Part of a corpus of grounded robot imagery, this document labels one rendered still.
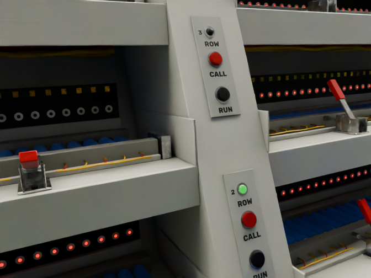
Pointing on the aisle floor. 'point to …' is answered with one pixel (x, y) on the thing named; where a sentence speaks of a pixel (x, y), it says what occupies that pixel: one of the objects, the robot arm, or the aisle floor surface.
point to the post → (208, 139)
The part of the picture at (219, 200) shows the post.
